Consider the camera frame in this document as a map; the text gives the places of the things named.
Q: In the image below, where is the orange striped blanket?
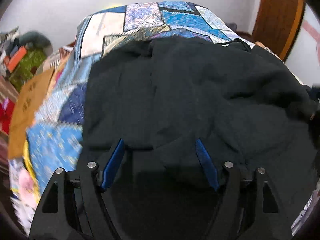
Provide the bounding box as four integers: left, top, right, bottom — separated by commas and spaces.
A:
47, 46, 76, 80

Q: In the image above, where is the wooden lap table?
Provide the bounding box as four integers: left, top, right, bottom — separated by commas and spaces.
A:
8, 67, 55, 159

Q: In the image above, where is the pink plush toy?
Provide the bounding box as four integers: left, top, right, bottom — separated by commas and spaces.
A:
15, 170, 40, 205

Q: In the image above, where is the blue patchwork bedspread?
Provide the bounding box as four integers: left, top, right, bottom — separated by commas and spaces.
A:
24, 1, 320, 230

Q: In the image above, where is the orange box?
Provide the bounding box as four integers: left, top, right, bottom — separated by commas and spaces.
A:
6, 47, 27, 72

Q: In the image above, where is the green patterned table cloth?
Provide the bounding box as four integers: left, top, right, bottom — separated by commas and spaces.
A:
10, 49, 47, 92

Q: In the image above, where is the black zip hoodie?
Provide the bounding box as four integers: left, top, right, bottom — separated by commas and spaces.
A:
75, 36, 318, 240

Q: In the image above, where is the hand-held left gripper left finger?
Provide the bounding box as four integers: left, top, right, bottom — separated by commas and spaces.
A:
29, 138, 125, 240

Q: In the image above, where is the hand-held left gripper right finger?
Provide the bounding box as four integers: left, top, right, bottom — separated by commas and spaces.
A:
195, 138, 293, 240

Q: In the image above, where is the red plush toy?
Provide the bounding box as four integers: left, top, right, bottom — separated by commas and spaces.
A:
0, 97, 16, 133

